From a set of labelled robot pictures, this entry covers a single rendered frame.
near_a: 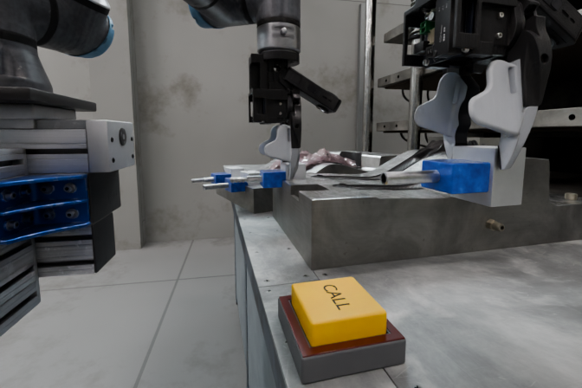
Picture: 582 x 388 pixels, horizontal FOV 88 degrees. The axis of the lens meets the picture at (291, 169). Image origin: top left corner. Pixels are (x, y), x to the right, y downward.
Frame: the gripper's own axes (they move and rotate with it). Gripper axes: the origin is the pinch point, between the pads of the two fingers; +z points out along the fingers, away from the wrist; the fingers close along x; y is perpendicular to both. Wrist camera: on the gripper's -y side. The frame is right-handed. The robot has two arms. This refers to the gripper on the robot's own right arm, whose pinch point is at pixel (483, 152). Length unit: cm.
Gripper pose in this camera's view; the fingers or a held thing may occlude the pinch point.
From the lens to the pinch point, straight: 35.3
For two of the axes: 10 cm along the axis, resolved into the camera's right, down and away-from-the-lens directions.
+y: -9.7, 0.3, -2.4
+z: 0.0, 9.9, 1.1
